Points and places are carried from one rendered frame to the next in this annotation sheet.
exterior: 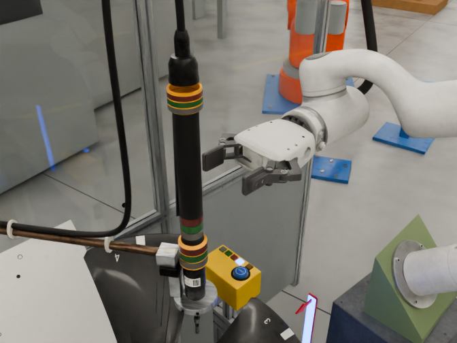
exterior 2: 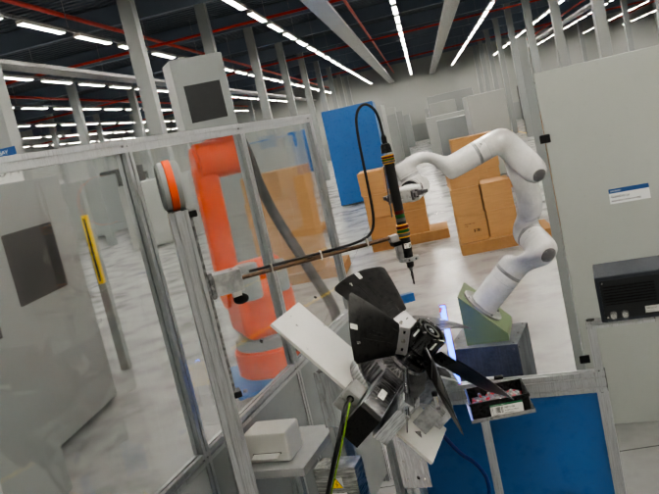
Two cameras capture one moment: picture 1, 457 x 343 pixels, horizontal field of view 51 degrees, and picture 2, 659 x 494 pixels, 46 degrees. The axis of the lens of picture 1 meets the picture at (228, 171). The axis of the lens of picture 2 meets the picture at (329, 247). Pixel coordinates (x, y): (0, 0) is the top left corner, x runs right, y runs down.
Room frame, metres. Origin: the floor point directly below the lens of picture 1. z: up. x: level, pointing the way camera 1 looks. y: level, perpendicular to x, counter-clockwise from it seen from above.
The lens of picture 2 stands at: (-1.69, 1.41, 1.93)
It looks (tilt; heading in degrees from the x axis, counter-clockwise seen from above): 8 degrees down; 334
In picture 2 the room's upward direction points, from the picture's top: 13 degrees counter-clockwise
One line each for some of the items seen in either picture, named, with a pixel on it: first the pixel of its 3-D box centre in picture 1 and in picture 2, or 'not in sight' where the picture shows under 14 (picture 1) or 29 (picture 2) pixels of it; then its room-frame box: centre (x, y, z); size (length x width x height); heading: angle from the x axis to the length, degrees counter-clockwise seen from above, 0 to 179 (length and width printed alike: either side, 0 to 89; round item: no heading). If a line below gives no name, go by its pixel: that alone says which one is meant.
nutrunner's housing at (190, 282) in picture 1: (190, 196); (396, 202); (0.53, 0.05, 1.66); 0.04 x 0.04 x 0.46
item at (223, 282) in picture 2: not in sight; (225, 281); (0.65, 0.67, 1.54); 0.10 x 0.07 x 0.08; 79
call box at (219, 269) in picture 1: (229, 278); not in sight; (0.99, 0.00, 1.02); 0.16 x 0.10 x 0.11; 44
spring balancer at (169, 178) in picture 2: not in sight; (170, 185); (0.67, 0.76, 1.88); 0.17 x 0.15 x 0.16; 134
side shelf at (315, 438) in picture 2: not in sight; (290, 450); (0.85, 0.52, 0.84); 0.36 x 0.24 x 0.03; 134
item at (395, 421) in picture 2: not in sight; (391, 419); (0.34, 0.35, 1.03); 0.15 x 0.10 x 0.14; 44
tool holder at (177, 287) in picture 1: (188, 275); (403, 247); (0.53, 0.06, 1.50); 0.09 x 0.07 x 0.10; 79
